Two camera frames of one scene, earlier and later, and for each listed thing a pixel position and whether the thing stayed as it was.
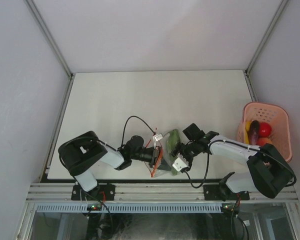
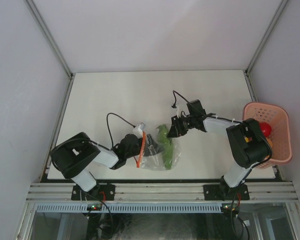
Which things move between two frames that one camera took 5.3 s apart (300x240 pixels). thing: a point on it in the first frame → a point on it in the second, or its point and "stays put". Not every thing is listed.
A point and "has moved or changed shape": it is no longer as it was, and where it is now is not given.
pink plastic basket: x=277 y=118 stays put
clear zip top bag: x=167 y=144 has moved or changed shape
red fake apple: x=264 y=129 stays put
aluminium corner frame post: x=248 y=80 stays put
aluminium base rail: x=58 y=192 stays put
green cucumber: x=173 y=139 → x=163 y=137
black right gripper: x=179 y=149 → x=175 y=130
